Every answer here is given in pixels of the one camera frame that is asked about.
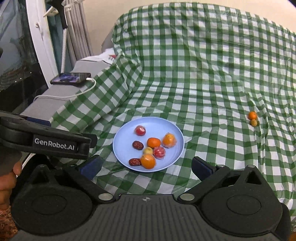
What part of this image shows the small yellow-green fruit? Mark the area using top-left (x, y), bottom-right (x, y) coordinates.
top-left (143, 147), bottom-right (153, 155)

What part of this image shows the small brown-green fruit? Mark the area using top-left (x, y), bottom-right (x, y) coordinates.
top-left (250, 119), bottom-right (258, 127)

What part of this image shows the light blue plate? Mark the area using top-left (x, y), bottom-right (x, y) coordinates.
top-left (112, 117), bottom-right (185, 172)

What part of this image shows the small red fruit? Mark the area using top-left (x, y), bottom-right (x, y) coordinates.
top-left (153, 146), bottom-right (166, 160)

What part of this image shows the small orange kumquat upper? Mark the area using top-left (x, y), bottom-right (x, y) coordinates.
top-left (248, 111), bottom-right (257, 121)

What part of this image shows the dark red jujube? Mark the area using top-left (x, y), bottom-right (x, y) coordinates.
top-left (128, 158), bottom-right (142, 166)
top-left (132, 141), bottom-right (144, 150)

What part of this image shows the orange fruit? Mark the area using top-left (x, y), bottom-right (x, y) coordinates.
top-left (162, 133), bottom-right (177, 148)

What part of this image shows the small orange tangerine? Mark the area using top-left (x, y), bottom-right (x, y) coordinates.
top-left (147, 138), bottom-right (161, 149)

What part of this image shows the grey sofa armrest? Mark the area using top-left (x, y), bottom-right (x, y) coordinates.
top-left (22, 60), bottom-right (109, 121)

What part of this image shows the person's left hand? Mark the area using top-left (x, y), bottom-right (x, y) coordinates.
top-left (0, 161), bottom-right (22, 210)

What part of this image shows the white printed pillow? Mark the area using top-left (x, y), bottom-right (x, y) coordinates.
top-left (82, 48), bottom-right (117, 65)

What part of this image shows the orange patterned clothing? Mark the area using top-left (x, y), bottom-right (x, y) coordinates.
top-left (0, 206), bottom-right (18, 241)

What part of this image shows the white charging cable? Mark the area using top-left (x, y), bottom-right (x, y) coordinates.
top-left (33, 77), bottom-right (97, 103)

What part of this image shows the dark red jujube upper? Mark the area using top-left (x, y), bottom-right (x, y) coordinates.
top-left (132, 141), bottom-right (144, 150)

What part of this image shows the black smartphone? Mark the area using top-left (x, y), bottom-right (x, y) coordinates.
top-left (50, 72), bottom-right (91, 86)

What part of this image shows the white door frame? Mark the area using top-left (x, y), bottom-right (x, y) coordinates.
top-left (26, 0), bottom-right (58, 86)

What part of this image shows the green white checkered cloth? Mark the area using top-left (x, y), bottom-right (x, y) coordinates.
top-left (52, 3), bottom-right (295, 219)

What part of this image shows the red tomato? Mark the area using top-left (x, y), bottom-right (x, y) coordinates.
top-left (134, 125), bottom-right (146, 136)

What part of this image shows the dark red jujube lower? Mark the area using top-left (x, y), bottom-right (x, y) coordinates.
top-left (128, 158), bottom-right (142, 166)

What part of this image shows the metal pole black handle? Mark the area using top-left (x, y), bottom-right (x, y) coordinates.
top-left (51, 0), bottom-right (68, 73)

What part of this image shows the orange tangerine with stem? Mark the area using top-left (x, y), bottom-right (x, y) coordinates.
top-left (140, 154), bottom-right (156, 169)

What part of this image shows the grey curtain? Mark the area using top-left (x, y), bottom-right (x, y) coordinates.
top-left (62, 1), bottom-right (93, 67)

